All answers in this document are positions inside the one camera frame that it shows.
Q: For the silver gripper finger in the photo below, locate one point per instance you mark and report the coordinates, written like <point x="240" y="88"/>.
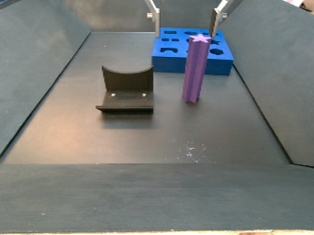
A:
<point x="219" y="14"/>
<point x="153" y="14"/>

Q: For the purple star prism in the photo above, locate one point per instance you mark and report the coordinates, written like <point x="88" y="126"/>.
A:
<point x="195" y="65"/>

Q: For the blue shape-sorter board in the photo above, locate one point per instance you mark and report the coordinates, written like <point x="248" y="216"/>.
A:
<point x="169" y="51"/>

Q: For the black curved stand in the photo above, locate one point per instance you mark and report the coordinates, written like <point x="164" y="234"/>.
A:
<point x="128" y="91"/>

